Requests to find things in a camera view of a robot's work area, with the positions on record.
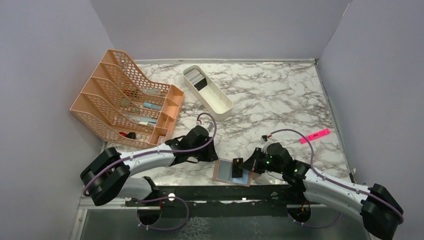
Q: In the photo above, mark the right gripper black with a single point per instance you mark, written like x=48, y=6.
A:
x=250, y=163

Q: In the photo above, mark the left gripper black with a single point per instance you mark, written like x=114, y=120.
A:
x=210, y=155

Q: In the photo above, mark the black credit card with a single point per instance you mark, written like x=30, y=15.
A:
x=235, y=171
x=224, y=171

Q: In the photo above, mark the brown leather card holder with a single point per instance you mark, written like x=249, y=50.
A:
x=245, y=181

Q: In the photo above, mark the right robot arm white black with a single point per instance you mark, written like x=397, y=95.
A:
x=373, y=206

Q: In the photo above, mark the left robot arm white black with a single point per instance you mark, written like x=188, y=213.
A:
x=107, y=176

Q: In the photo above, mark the stack of credit cards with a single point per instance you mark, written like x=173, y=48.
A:
x=197, y=79

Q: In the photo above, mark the white oblong plastic tray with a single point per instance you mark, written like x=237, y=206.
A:
x=216, y=102

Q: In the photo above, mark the pink highlighter marker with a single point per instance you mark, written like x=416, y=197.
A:
x=314, y=136

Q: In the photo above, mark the red black item in organizer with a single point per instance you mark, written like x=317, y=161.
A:
x=130, y=135

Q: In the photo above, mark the blue item in organizer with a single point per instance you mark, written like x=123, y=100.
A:
x=152, y=106

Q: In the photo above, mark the orange mesh file organizer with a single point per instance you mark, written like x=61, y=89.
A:
x=112, y=100

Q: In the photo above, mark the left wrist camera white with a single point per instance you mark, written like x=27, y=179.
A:
x=209, y=126

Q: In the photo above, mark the black mounting rail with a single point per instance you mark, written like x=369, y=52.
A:
x=214, y=201

